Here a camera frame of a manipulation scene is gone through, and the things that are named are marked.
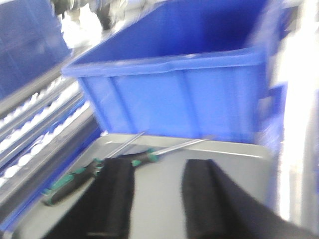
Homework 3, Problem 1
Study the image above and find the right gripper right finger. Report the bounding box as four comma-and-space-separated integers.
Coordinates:
182, 159, 318, 239

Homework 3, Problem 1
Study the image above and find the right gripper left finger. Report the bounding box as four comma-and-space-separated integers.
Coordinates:
45, 158, 135, 239

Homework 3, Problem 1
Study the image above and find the green-handled screwdriver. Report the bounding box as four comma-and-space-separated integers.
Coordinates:
42, 132, 152, 206
131, 135, 215, 167

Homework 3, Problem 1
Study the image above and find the large blue bin on rack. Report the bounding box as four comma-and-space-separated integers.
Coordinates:
62, 0, 283, 143

